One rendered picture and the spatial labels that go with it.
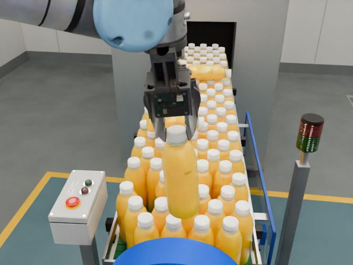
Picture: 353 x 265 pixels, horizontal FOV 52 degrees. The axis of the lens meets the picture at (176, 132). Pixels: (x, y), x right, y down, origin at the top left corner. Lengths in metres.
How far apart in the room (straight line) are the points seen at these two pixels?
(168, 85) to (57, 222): 0.57
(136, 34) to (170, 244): 0.45
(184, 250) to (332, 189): 2.38
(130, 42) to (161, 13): 0.04
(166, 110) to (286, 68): 4.47
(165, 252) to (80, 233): 0.37
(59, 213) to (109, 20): 0.73
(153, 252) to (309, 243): 1.89
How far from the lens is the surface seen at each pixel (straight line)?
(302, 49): 4.97
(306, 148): 1.11
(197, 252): 0.69
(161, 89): 0.55
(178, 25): 0.53
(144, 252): 0.70
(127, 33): 0.33
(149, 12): 0.34
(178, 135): 0.67
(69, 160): 3.18
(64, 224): 1.00
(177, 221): 0.93
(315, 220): 2.68
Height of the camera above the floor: 1.75
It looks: 30 degrees down
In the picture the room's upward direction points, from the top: straight up
